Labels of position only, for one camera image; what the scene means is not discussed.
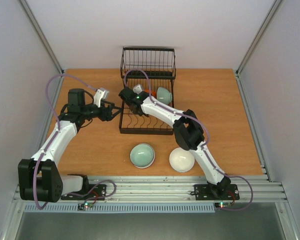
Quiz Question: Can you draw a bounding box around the orange bowl white inside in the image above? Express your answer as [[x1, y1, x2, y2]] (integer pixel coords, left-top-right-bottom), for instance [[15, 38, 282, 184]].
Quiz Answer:
[[144, 89, 157, 98]]

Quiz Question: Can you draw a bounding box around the plain mint green bowl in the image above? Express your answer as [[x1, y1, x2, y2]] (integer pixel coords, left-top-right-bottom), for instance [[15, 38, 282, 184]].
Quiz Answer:
[[156, 87, 173, 105]]

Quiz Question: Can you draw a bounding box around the green patterned bowl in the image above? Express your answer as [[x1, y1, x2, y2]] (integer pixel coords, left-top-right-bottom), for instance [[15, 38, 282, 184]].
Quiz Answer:
[[129, 143, 156, 169]]

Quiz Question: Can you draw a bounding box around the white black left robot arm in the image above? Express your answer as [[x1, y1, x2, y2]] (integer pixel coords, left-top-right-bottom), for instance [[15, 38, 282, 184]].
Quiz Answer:
[[18, 88, 121, 203]]

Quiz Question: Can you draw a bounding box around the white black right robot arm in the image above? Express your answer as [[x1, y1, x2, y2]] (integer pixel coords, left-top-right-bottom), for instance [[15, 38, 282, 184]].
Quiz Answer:
[[118, 87, 231, 199]]

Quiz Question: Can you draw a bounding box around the left green circuit board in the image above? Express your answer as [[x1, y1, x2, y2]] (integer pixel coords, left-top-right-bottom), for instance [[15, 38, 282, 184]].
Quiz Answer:
[[77, 202, 94, 211]]

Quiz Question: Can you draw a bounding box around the green circuit board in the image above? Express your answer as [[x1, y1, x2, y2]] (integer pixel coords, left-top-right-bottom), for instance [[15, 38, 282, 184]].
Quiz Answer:
[[214, 201, 233, 209], [77, 202, 94, 211]]

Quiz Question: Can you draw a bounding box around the right green circuit board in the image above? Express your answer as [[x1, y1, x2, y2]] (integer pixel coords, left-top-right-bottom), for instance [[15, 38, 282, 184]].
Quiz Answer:
[[214, 201, 233, 209]]

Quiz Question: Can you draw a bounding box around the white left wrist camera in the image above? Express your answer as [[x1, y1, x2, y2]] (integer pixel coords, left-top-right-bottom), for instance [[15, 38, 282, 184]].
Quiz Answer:
[[93, 87, 110, 108]]

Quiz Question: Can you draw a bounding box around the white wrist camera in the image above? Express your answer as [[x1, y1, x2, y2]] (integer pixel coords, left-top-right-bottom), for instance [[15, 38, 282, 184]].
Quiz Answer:
[[93, 87, 110, 108], [132, 84, 144, 95]]

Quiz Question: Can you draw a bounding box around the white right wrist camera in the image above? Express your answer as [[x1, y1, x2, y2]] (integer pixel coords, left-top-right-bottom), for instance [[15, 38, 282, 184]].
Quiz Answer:
[[132, 84, 144, 95]]

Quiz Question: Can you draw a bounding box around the black wire dish rack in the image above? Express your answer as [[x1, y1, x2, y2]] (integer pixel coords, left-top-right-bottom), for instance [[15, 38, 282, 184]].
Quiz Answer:
[[119, 46, 176, 135]]

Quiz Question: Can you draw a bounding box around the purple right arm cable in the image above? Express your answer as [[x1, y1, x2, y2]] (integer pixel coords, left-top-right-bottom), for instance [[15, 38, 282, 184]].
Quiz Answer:
[[123, 68, 253, 212]]

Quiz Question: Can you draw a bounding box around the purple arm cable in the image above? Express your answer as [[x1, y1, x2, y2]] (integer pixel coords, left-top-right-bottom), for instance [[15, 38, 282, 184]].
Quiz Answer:
[[33, 73, 117, 210], [123, 68, 253, 212]]

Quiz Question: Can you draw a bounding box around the aluminium rail frame front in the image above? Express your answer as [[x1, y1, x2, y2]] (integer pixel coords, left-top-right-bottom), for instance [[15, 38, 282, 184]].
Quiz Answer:
[[12, 174, 288, 204]]

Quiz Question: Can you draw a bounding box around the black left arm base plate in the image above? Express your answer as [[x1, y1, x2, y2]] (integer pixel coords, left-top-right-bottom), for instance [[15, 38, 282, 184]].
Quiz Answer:
[[60, 183, 107, 201]]

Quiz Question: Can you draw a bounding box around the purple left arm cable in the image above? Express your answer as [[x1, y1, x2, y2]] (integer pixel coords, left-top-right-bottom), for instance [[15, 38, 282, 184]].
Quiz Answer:
[[33, 73, 117, 210]]

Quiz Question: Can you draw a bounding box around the grey slotted cable duct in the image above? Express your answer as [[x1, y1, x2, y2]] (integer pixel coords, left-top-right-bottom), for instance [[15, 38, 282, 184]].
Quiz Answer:
[[23, 202, 215, 214]]

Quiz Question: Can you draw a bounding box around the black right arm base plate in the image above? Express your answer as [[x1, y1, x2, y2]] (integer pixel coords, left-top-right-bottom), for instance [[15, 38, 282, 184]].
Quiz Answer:
[[191, 184, 240, 201]]

